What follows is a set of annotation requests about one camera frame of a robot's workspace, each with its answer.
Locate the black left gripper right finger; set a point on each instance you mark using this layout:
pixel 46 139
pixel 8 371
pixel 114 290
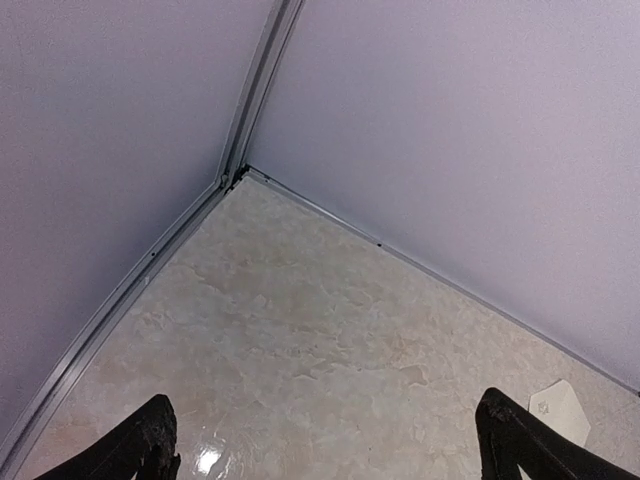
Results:
pixel 512 442

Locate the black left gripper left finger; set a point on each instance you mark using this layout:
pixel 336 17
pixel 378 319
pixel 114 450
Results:
pixel 143 446

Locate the cream paper envelope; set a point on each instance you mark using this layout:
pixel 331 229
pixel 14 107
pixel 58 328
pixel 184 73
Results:
pixel 559 408

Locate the left aluminium corner post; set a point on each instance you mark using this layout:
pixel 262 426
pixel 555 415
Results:
pixel 265 62

